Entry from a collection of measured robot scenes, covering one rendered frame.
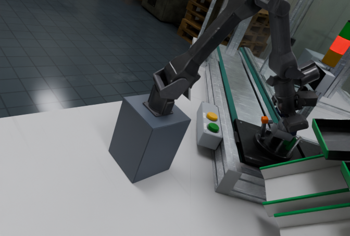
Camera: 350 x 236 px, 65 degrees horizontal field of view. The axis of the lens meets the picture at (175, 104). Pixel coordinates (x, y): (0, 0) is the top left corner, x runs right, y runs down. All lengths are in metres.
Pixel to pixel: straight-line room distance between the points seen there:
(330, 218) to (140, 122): 0.48
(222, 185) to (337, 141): 0.35
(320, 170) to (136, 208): 0.48
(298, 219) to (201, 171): 0.35
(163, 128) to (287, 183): 0.35
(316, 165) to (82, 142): 0.66
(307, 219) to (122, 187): 0.46
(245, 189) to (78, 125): 0.56
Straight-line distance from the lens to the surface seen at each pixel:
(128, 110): 0.74
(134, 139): 0.74
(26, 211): 0.73
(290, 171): 0.81
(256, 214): 0.92
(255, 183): 0.90
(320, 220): 0.72
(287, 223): 0.72
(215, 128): 0.95
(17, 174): 0.79
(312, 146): 1.20
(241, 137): 0.98
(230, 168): 0.84
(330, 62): 1.12
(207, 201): 0.86
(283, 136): 0.98
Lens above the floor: 1.45
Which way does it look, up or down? 30 degrees down
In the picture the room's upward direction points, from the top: 22 degrees clockwise
